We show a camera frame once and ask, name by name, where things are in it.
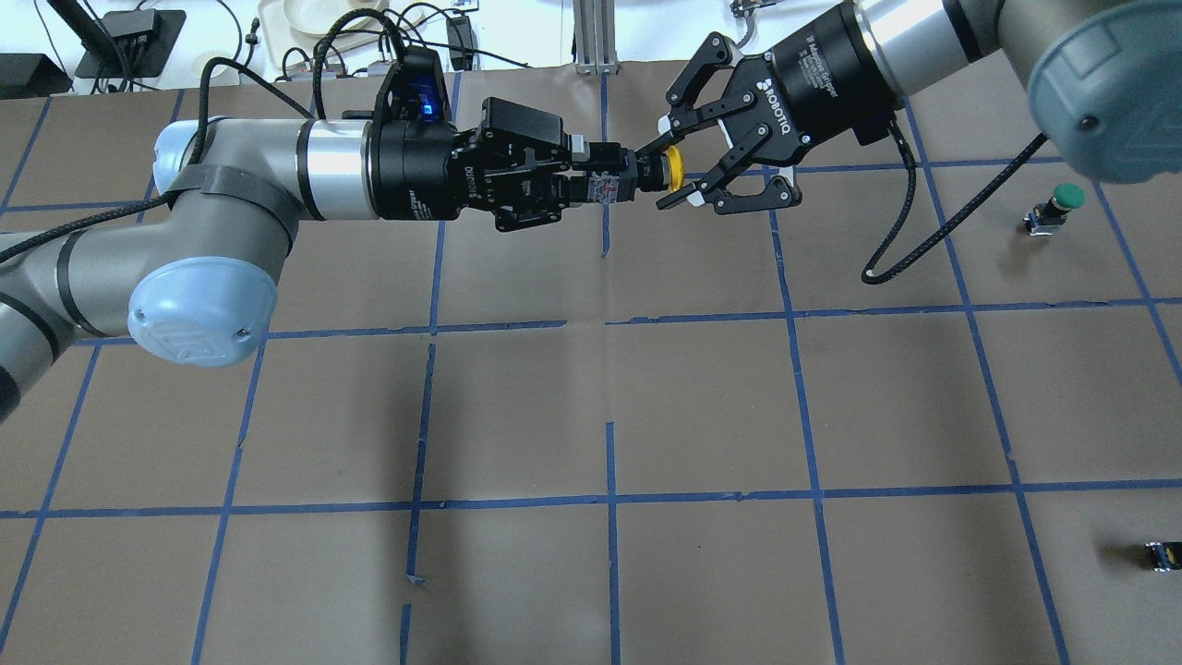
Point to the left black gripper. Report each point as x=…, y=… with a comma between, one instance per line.
x=413, y=175

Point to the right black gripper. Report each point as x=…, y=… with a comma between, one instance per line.
x=817, y=66

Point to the yellow push button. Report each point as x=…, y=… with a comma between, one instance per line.
x=655, y=172

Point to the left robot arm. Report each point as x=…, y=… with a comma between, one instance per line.
x=200, y=287

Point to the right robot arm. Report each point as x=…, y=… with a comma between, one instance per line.
x=1102, y=78

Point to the green push button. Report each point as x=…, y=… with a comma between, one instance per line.
x=1046, y=218

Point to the beige round plate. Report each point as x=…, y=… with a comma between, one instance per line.
x=314, y=17

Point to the beige square tray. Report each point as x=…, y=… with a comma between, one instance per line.
x=279, y=37

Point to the aluminium frame post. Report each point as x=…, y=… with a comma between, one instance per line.
x=594, y=37

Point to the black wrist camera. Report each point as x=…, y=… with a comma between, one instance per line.
x=413, y=89

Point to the black camera stand base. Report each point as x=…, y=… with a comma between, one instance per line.
x=136, y=42

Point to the small black switch block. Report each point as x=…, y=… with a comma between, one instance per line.
x=1164, y=556

